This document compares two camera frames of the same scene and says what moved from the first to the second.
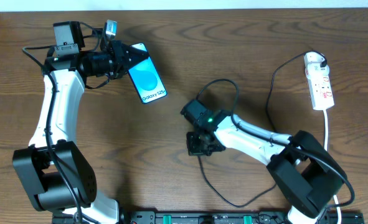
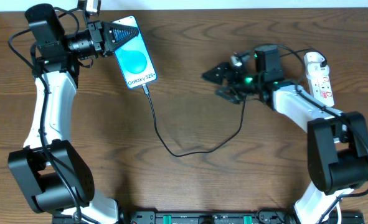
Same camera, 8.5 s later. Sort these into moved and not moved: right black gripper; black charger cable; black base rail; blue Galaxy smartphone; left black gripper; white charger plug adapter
Moved: left black gripper; right black gripper; blue Galaxy smartphone; black charger cable
Not moved: black base rail; white charger plug adapter
